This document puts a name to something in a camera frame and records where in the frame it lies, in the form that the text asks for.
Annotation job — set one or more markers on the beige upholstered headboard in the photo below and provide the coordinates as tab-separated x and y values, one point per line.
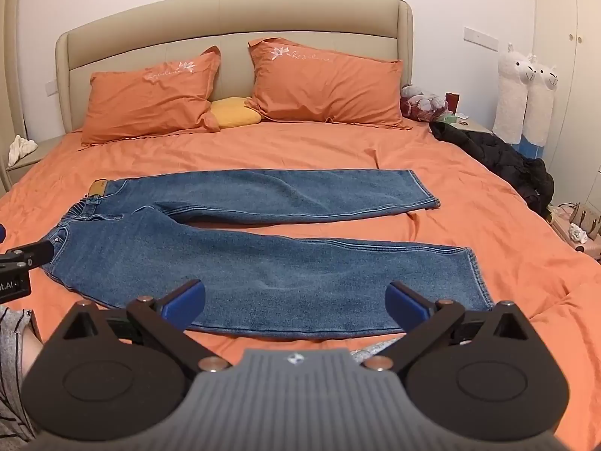
176	30

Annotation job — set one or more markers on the right orange pillow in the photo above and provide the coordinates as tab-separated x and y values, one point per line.
294	82

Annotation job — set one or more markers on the dark red cup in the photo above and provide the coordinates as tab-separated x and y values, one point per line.
452	100

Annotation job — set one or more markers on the left white alpaca plush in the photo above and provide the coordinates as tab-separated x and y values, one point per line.
516	72

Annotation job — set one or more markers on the right white alpaca plush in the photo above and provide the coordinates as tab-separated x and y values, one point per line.
540	104

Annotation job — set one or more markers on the person's striped grey clothing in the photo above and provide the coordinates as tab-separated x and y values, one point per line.
20	346

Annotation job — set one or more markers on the left beige nightstand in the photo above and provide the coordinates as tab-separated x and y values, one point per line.
14	173

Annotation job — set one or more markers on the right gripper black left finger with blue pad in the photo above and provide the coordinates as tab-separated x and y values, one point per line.
162	323

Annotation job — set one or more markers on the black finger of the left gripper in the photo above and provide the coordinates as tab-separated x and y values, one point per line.
32	255

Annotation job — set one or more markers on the white wall switch plate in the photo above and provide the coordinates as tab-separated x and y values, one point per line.
480	39

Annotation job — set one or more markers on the left orange pillow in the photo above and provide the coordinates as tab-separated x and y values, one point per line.
158	100

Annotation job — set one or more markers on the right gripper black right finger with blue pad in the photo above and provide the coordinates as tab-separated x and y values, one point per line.
425	323

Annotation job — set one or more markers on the white cloth on nightstand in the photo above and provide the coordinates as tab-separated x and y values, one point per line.
19	148

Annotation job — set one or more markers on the red and white plush toy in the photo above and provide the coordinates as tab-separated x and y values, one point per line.
420	105

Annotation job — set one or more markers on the small yellow pillow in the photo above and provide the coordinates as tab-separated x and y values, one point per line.
233	112

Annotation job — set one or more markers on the beige bag on floor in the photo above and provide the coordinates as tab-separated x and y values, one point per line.
578	226

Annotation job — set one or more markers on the black jacket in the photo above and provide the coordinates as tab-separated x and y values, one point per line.
528	177

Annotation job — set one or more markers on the blue denim jeans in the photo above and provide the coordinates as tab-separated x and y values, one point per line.
149	235

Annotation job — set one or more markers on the orange pillow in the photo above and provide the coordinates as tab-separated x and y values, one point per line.
294	82
158	100

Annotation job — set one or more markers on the white wardrobe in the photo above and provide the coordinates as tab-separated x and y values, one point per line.
567	35

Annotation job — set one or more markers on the white alpaca plush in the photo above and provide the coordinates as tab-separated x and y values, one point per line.
516	72
540	104

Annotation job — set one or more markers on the orange bed sheet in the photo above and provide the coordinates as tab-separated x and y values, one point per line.
296	230

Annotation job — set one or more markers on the right nightstand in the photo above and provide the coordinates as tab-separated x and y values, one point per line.
463	123

